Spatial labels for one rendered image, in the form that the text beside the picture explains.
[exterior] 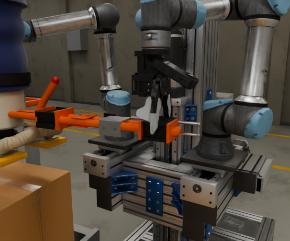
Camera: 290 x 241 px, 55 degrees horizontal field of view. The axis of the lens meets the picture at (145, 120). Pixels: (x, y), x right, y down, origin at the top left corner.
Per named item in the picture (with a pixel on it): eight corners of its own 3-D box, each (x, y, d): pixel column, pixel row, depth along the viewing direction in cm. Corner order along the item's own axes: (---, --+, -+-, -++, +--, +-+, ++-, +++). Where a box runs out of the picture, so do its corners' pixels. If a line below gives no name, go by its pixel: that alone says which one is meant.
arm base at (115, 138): (116, 132, 151) (116, 114, 149) (139, 136, 144) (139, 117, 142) (98, 138, 139) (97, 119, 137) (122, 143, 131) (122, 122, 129)
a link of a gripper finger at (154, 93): (153, 115, 71) (159, 83, 72) (160, 116, 70) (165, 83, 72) (146, 111, 67) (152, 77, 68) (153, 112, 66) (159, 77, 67)
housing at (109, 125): (97, 135, 78) (97, 119, 77) (110, 129, 84) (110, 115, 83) (119, 137, 75) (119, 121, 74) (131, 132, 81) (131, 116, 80)
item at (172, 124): (138, 139, 72) (138, 121, 71) (149, 133, 79) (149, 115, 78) (168, 144, 69) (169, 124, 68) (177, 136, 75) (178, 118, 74)
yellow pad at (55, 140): (-18, 138, 111) (-20, 125, 110) (3, 132, 120) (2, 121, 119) (48, 149, 97) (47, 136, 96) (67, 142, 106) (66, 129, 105)
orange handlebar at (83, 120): (-58, 112, 105) (-60, 102, 105) (9, 101, 132) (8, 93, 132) (177, 140, 69) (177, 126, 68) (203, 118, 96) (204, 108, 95)
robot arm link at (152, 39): (174, 32, 71) (163, 29, 64) (174, 50, 72) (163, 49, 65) (148, 33, 74) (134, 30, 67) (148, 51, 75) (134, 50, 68)
